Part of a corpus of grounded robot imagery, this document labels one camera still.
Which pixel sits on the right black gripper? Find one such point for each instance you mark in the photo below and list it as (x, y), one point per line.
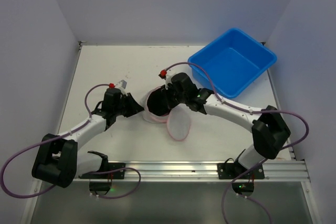
(166, 98)

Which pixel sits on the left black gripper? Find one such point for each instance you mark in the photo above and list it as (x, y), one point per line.
(127, 103)

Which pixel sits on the black bra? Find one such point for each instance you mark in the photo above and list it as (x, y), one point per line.
(158, 102)

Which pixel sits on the white mesh laundry bag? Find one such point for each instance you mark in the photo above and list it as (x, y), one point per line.
(177, 121)

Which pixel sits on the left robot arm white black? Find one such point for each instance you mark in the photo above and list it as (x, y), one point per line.
(58, 161)

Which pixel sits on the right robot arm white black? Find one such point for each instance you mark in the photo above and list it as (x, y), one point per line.
(268, 128)

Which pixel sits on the blue plastic tub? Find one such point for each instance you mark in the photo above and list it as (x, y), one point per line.
(233, 61)

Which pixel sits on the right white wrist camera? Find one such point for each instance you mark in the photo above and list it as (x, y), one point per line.
(168, 78)

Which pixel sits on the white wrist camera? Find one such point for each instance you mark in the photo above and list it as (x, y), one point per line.
(168, 78)
(121, 85)

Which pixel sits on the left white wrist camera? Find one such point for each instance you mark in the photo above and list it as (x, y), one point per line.
(121, 85)

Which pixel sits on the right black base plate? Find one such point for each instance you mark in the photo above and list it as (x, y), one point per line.
(227, 170)

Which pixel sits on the aluminium mounting rail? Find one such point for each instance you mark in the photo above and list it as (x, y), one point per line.
(178, 171)

